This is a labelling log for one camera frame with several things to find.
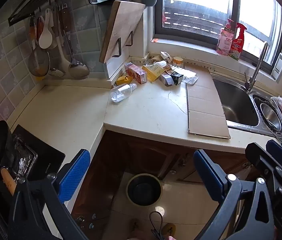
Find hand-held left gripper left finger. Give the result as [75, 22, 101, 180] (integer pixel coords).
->
[8, 149, 91, 240]

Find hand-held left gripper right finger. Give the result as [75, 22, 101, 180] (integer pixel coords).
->
[193, 149, 275, 240]

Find round dark waste bin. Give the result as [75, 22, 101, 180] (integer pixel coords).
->
[126, 173, 163, 205]

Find yellow wrapper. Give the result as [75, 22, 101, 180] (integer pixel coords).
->
[116, 76, 134, 86]

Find pink milk carton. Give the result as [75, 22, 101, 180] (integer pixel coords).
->
[125, 62, 148, 84]

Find black gas stove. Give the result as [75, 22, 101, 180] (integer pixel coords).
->
[0, 124, 66, 240]

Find aluminium foil liner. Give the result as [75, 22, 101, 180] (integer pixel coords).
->
[12, 135, 38, 180]

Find steel sink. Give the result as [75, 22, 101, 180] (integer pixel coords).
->
[211, 72, 282, 137]

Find yellow floor item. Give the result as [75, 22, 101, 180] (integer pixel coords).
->
[161, 224, 176, 237]

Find cardboard sheet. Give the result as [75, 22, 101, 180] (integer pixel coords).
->
[185, 65, 231, 139]

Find steel faucet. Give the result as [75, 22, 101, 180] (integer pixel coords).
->
[244, 42, 269, 92]

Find clear plastic bottle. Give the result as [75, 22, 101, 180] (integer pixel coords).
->
[110, 83, 138, 103]

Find silver foil bag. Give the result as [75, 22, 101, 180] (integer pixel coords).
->
[182, 69, 198, 84]

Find black small carton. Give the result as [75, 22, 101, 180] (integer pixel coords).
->
[169, 71, 184, 86]

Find silver small carton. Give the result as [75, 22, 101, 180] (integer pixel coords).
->
[159, 71, 174, 86]

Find red spray bottle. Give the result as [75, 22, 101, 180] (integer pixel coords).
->
[229, 22, 247, 61]

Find metal mesh strainer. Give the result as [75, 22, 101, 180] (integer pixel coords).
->
[28, 17, 51, 77]

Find pink refill pouch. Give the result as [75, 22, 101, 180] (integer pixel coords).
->
[216, 18, 235, 56]

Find white paper wrapper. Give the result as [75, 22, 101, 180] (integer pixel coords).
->
[159, 51, 172, 62]

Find white rice paddle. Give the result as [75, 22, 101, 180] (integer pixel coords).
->
[38, 9, 53, 49]

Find dark framed window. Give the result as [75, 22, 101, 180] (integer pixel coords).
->
[153, 0, 282, 75]

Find wooden cutting board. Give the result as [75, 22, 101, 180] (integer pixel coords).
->
[99, 0, 146, 64]

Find black cable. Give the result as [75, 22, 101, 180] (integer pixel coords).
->
[149, 211, 165, 240]

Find black board bracket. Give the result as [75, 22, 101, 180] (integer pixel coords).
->
[112, 38, 122, 58]
[125, 31, 134, 47]

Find brown-handled spatula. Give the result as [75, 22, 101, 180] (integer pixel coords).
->
[60, 4, 73, 34]

